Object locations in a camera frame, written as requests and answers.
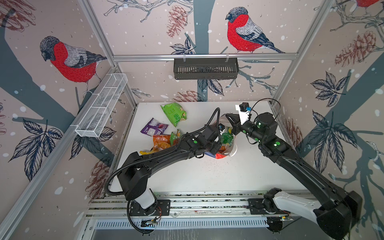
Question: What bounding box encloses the red paper gift bag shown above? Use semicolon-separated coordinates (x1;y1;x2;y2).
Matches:
205;114;238;159

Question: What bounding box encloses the bright green chips bag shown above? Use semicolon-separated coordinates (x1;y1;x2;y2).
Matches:
161;103;187;127

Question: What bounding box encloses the orange snack packet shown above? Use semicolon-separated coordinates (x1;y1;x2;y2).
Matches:
151;135;171;152

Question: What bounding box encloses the purple snack packet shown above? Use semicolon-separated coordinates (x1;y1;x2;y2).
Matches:
140;118;169;137

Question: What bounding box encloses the yellow snack packet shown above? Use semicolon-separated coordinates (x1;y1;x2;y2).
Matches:
140;151;154;155

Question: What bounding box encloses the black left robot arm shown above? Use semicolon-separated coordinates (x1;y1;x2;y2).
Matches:
117;126;221;209

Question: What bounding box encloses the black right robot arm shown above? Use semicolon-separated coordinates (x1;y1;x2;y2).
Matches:
225;112;363;240

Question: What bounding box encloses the dark green snack packet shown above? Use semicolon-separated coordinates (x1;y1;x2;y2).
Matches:
221;133;235;149

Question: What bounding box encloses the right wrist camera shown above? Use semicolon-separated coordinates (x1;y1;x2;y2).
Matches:
235;102;252;125

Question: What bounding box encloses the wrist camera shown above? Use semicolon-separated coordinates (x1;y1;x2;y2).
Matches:
218;124;226;133
235;102;252;125

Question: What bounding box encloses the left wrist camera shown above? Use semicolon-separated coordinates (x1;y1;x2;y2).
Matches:
218;124;226;133

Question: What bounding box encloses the black hanging wall basket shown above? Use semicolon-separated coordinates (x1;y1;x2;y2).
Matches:
174;58;239;80

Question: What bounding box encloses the aluminium mounting rail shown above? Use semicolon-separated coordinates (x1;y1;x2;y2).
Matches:
86;191;319;218

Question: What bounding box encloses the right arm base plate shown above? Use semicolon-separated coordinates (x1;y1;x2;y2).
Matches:
247;188;291;215

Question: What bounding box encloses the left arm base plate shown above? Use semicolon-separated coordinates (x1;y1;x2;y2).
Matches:
127;200;171;217

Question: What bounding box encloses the black corrugated cable hose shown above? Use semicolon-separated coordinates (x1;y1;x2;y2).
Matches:
103;107;222;235

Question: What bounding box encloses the white wire mesh shelf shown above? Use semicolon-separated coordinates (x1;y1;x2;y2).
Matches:
75;73;128;138

